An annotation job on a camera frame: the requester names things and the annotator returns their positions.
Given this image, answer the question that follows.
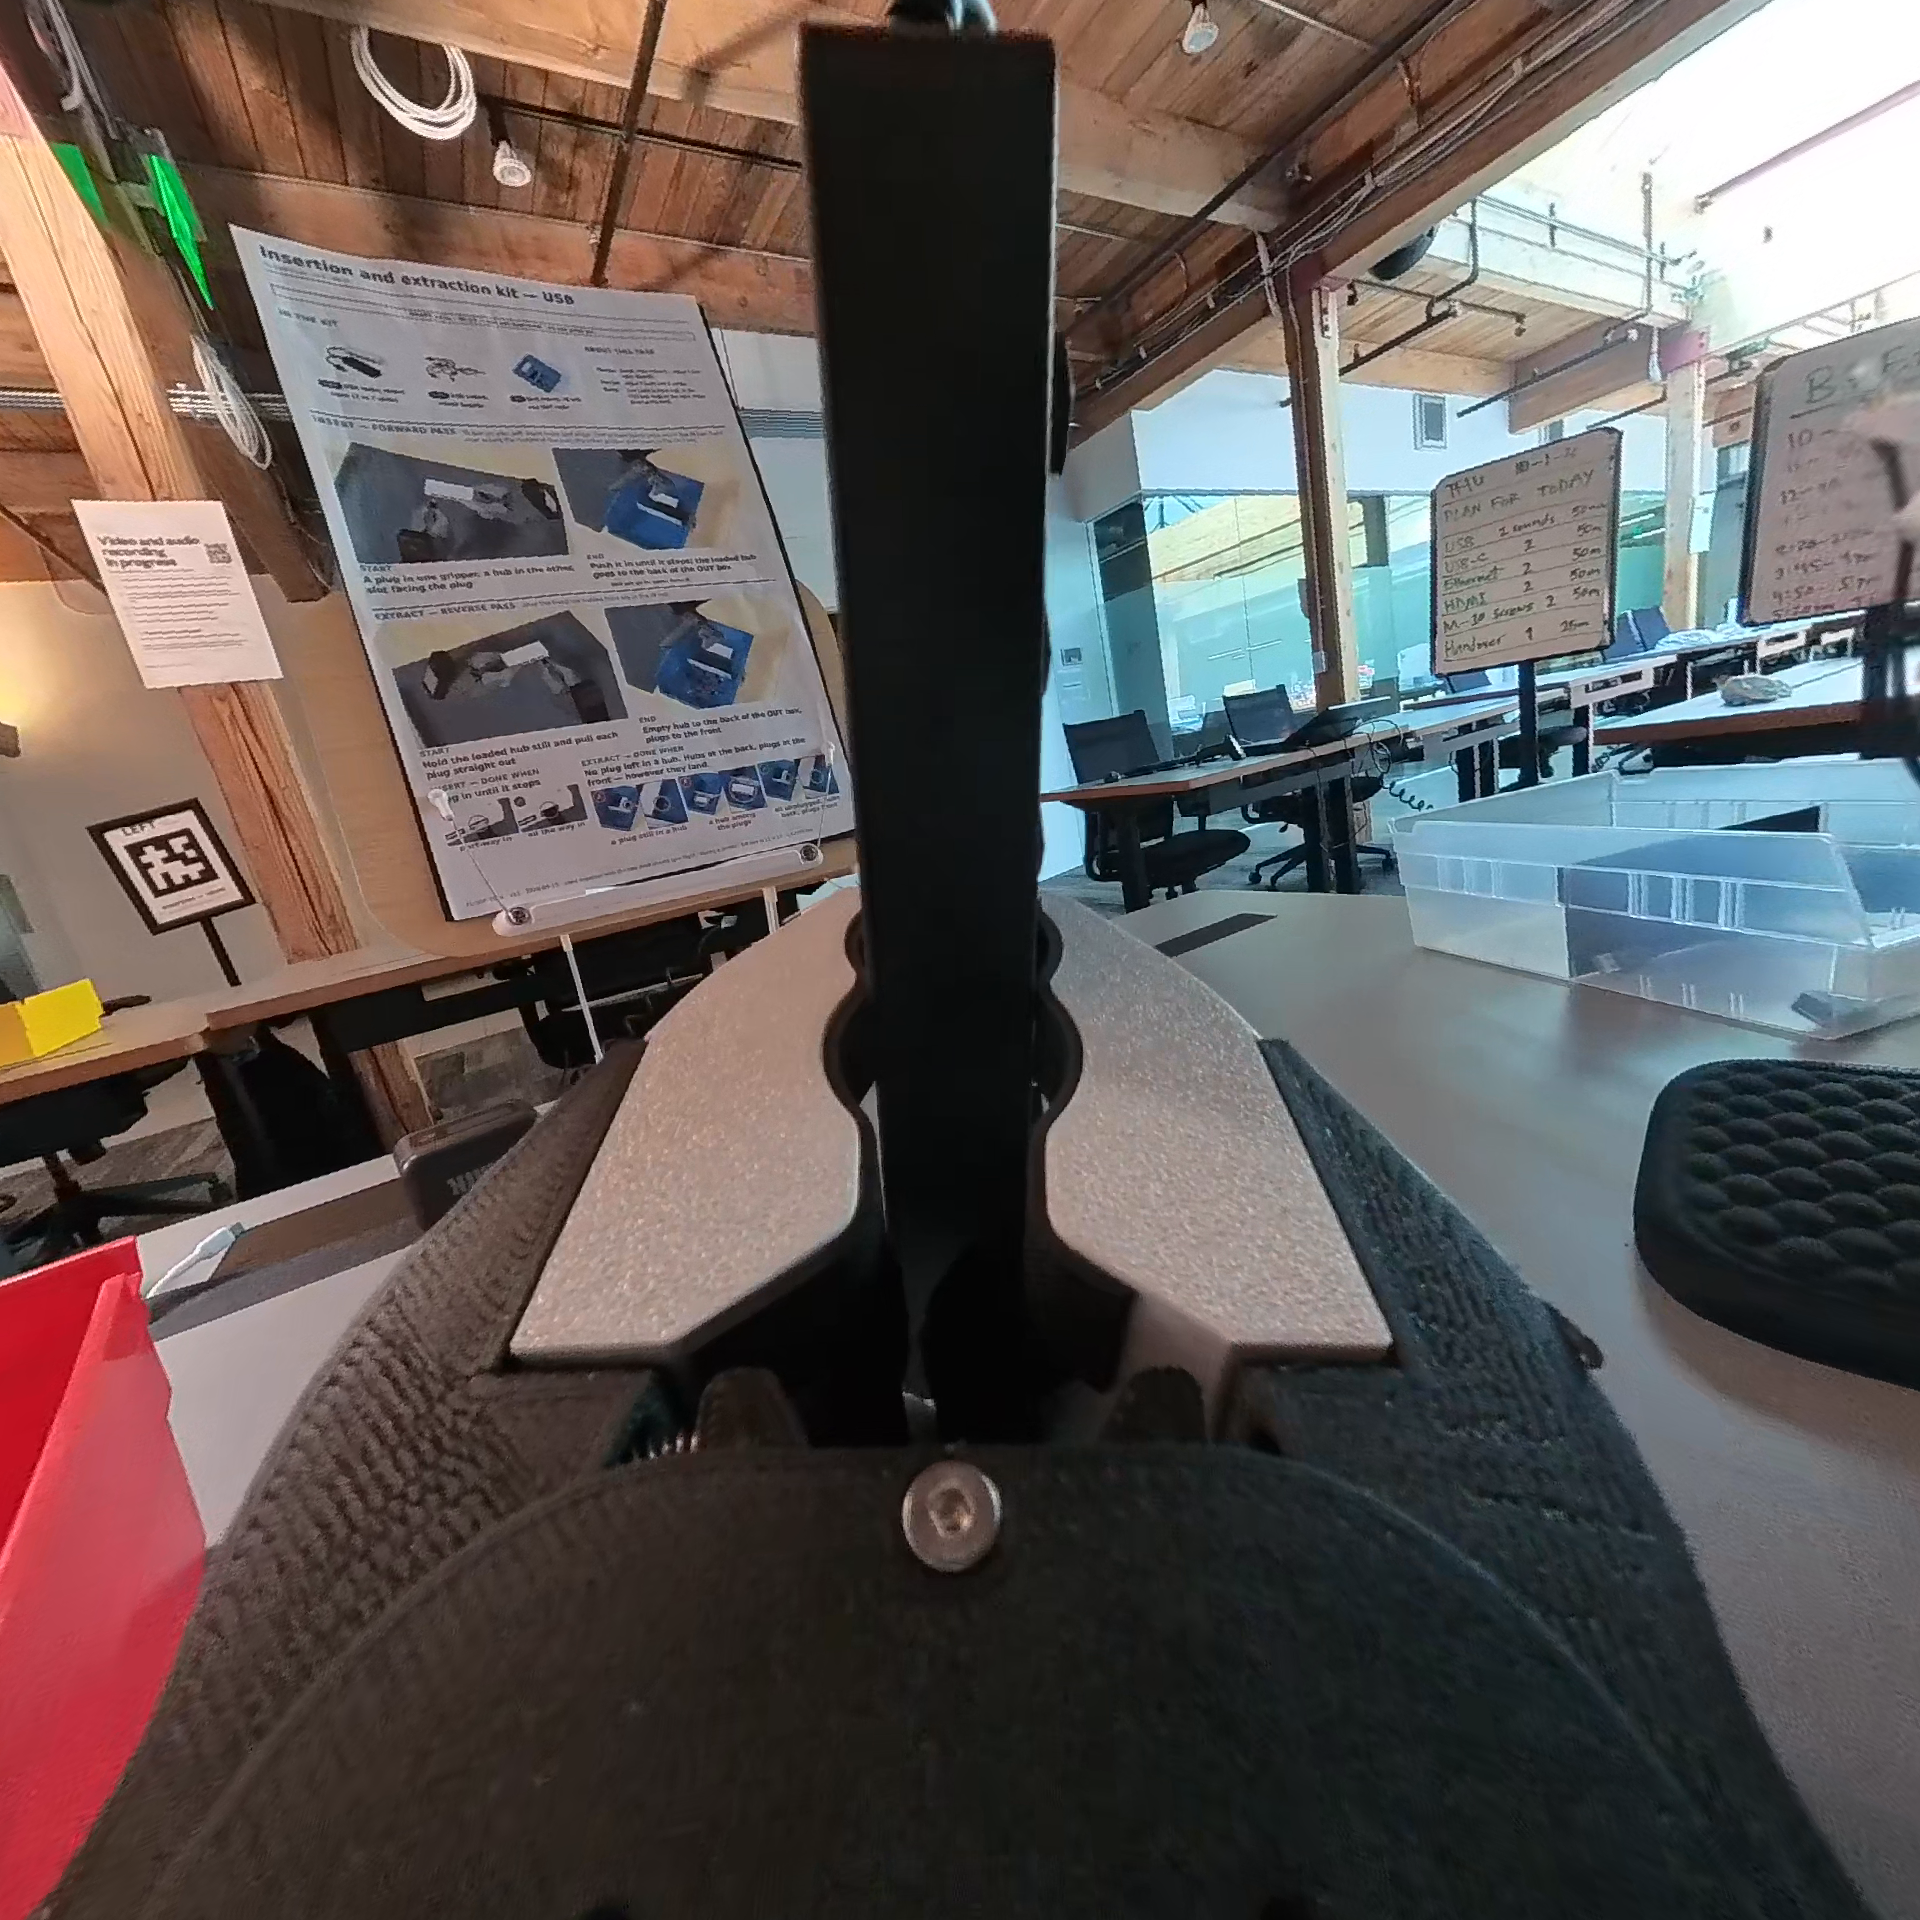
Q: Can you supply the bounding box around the red plastic bin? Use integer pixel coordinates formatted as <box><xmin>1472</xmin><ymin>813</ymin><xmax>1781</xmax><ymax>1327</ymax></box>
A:
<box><xmin>0</xmin><ymin>1237</ymin><xmax>207</xmax><ymax>1920</ymax></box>

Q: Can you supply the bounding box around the white cable plug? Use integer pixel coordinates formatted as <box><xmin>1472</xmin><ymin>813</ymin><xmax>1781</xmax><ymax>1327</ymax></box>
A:
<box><xmin>138</xmin><ymin>1219</ymin><xmax>248</xmax><ymax>1304</ymax></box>

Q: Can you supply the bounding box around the white cable coil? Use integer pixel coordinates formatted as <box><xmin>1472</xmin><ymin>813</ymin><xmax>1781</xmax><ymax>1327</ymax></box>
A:
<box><xmin>349</xmin><ymin>22</ymin><xmax>481</xmax><ymax>139</ymax></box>

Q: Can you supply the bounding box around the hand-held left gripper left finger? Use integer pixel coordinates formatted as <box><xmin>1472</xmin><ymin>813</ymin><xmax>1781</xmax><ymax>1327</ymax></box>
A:
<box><xmin>509</xmin><ymin>887</ymin><xmax>902</xmax><ymax>1369</ymax></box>

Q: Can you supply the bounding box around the green exit sign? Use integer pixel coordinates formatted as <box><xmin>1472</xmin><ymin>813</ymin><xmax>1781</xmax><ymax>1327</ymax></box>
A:
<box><xmin>47</xmin><ymin>132</ymin><xmax>214</xmax><ymax>308</ymax></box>

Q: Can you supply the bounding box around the handwritten whiteboard on stand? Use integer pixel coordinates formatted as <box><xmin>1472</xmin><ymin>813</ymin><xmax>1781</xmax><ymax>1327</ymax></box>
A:
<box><xmin>1737</xmin><ymin>343</ymin><xmax>1920</xmax><ymax>632</ymax></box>
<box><xmin>1428</xmin><ymin>428</ymin><xmax>1624</xmax><ymax>789</ymax></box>

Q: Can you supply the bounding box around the wooden support post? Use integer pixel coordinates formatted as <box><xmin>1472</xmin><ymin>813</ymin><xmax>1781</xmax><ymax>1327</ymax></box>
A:
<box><xmin>0</xmin><ymin>89</ymin><xmax>441</xmax><ymax>1142</ymax></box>
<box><xmin>1282</xmin><ymin>286</ymin><xmax>1362</xmax><ymax>707</ymax></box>

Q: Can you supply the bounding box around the yellow plastic bin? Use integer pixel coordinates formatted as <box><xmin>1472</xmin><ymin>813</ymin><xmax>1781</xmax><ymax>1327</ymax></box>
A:
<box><xmin>0</xmin><ymin>977</ymin><xmax>108</xmax><ymax>1061</ymax></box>

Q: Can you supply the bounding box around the black usb hub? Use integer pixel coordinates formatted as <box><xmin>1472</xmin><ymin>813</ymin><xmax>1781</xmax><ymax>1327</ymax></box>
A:
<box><xmin>798</xmin><ymin>22</ymin><xmax>1058</xmax><ymax>1445</ymax></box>

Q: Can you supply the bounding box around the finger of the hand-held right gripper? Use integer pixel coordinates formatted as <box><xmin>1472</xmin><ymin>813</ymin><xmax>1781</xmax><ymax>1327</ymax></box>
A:
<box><xmin>1850</xmin><ymin>393</ymin><xmax>1920</xmax><ymax>528</ymax></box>

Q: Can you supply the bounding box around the clear plastic organizer box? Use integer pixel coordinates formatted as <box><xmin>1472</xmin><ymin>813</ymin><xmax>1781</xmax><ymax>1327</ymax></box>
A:
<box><xmin>1388</xmin><ymin>768</ymin><xmax>1920</xmax><ymax>1040</ymax></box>

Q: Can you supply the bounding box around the black mesh cushion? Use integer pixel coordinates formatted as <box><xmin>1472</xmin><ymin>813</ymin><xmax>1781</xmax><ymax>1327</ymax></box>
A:
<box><xmin>1631</xmin><ymin>1055</ymin><xmax>1920</xmax><ymax>1389</ymax></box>

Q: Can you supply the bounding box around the black charger box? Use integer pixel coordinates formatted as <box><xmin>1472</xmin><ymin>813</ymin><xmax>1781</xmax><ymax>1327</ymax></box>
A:
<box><xmin>393</xmin><ymin>1100</ymin><xmax>544</xmax><ymax>1235</ymax></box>

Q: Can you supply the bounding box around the square marker sign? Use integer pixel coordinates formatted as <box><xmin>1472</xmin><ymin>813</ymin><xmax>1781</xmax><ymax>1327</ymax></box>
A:
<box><xmin>85</xmin><ymin>797</ymin><xmax>261</xmax><ymax>991</ymax></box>

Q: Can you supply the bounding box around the white paper notice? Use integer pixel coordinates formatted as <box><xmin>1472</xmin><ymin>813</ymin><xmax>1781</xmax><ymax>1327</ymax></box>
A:
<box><xmin>70</xmin><ymin>497</ymin><xmax>287</xmax><ymax>694</ymax></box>

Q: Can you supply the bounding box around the black office chair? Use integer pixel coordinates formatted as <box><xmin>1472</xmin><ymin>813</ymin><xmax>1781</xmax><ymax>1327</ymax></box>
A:
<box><xmin>1217</xmin><ymin>680</ymin><xmax>1360</xmax><ymax>889</ymax></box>
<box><xmin>1062</xmin><ymin>709</ymin><xmax>1249</xmax><ymax>903</ymax></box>

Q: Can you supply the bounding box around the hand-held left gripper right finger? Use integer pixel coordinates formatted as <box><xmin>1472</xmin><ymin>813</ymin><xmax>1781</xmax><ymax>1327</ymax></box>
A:
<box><xmin>1031</xmin><ymin>892</ymin><xmax>1393</xmax><ymax>1404</ymax></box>

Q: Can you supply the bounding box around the printed instruction sheet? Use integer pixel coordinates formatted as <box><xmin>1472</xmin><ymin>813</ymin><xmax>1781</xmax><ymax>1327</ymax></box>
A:
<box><xmin>228</xmin><ymin>223</ymin><xmax>856</xmax><ymax>924</ymax></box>

